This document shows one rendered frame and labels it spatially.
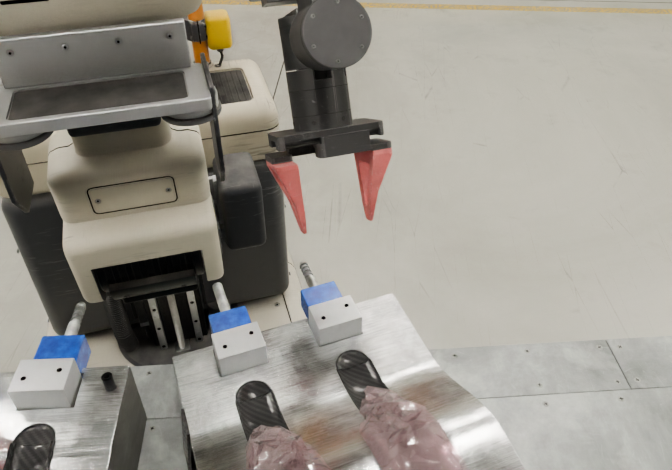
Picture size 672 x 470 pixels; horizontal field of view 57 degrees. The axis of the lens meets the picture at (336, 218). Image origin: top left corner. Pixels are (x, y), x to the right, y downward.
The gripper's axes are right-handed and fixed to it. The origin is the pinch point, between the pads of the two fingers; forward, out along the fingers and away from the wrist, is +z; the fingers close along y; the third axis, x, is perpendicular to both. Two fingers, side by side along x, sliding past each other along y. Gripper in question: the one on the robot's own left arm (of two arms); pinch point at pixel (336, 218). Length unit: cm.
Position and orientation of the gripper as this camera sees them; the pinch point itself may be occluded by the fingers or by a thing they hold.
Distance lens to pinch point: 62.0
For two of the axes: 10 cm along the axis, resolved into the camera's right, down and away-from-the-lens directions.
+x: -2.6, -1.9, 9.5
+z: 1.3, 9.6, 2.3
